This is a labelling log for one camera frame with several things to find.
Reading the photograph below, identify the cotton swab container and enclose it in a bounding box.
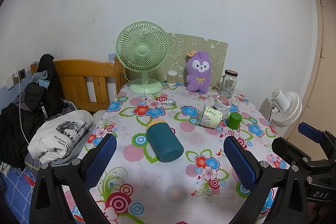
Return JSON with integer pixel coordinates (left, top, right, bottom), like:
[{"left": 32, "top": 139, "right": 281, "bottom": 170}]
[{"left": 167, "top": 70, "right": 178, "bottom": 86}]

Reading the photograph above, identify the white fan cable with plug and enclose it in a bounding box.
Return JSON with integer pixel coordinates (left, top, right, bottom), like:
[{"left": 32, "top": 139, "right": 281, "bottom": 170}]
[{"left": 144, "top": 86, "right": 177, "bottom": 107}]

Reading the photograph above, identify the white folded printed shirt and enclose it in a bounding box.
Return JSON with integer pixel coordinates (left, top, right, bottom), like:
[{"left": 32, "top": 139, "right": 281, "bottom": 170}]
[{"left": 28, "top": 110, "right": 94, "bottom": 164}]

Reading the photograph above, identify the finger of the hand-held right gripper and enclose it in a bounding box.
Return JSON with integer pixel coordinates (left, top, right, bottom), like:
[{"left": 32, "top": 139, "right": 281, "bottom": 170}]
[
  {"left": 298, "top": 122, "right": 336, "bottom": 160},
  {"left": 272, "top": 137, "right": 317, "bottom": 174}
]

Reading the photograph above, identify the purple plush toy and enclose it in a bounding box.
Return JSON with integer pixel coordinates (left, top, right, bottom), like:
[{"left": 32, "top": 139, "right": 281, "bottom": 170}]
[{"left": 186, "top": 50, "right": 214, "bottom": 92}]

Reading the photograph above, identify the white charging cable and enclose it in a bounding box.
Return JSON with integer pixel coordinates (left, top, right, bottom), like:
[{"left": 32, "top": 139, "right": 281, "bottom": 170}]
[{"left": 18, "top": 78, "right": 40, "bottom": 170}]

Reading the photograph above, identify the white pouch bag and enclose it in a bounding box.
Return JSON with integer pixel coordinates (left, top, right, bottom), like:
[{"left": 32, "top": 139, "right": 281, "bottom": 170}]
[{"left": 214, "top": 95, "right": 232, "bottom": 115}]

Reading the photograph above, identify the wooden headboard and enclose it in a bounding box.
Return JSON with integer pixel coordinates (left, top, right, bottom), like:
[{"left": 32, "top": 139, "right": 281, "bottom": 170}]
[{"left": 31, "top": 56, "right": 130, "bottom": 113}]

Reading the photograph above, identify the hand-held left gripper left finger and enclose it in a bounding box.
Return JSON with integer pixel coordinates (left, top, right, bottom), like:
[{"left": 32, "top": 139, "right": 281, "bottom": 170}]
[{"left": 29, "top": 133, "right": 118, "bottom": 224}]

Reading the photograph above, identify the white clip fan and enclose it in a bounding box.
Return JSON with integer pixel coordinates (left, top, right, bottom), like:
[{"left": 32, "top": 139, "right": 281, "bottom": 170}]
[{"left": 270, "top": 89, "right": 302, "bottom": 128}]

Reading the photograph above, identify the white printed cup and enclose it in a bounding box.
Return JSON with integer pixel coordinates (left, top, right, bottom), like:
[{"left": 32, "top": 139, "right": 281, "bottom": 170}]
[{"left": 197, "top": 105, "right": 224, "bottom": 129}]

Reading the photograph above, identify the black garment pile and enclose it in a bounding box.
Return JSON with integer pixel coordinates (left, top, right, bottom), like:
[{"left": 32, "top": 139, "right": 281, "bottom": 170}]
[{"left": 0, "top": 102, "right": 36, "bottom": 169}]

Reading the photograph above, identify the black jacket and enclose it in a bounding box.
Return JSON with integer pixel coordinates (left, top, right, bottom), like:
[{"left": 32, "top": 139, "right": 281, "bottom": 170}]
[{"left": 25, "top": 54, "right": 65, "bottom": 122}]

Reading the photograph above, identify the wall socket with charger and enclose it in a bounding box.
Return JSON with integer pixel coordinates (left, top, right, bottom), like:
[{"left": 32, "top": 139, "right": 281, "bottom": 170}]
[{"left": 14, "top": 68, "right": 26, "bottom": 81}]

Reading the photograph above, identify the blue checked bedsheet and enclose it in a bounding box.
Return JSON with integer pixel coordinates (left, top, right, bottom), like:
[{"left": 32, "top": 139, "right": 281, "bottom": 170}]
[{"left": 0, "top": 161, "right": 40, "bottom": 224}]

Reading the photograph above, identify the green desk fan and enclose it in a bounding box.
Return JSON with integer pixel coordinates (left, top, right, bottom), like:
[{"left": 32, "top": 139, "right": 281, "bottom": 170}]
[{"left": 116, "top": 21, "right": 169, "bottom": 94}]

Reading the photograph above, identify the small green cup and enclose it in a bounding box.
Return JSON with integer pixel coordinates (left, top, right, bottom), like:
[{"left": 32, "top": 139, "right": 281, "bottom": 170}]
[{"left": 227, "top": 112, "right": 242, "bottom": 129}]

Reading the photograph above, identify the teal cup with yellow rim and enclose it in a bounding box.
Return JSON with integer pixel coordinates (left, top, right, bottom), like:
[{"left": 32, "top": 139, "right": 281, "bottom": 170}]
[{"left": 146, "top": 120, "right": 184, "bottom": 163}]

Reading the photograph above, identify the green patterned board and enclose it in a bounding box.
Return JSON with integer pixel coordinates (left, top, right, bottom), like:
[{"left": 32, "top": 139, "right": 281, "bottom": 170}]
[{"left": 164, "top": 32, "right": 228, "bottom": 88}]

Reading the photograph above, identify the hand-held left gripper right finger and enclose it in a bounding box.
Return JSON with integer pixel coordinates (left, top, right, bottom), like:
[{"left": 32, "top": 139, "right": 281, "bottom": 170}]
[{"left": 223, "top": 135, "right": 310, "bottom": 224}]

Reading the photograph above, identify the beige door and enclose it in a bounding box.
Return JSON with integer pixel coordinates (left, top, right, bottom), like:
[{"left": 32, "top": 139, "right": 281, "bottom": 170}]
[{"left": 286, "top": 0, "right": 336, "bottom": 151}]

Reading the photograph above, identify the glass jar with dark lid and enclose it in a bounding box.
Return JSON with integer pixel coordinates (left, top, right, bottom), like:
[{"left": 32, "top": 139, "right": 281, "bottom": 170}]
[{"left": 216, "top": 70, "right": 238, "bottom": 98}]

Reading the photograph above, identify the floral tablecloth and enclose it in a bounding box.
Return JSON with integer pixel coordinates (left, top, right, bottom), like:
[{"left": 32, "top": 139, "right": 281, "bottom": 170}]
[{"left": 62, "top": 81, "right": 282, "bottom": 224}]

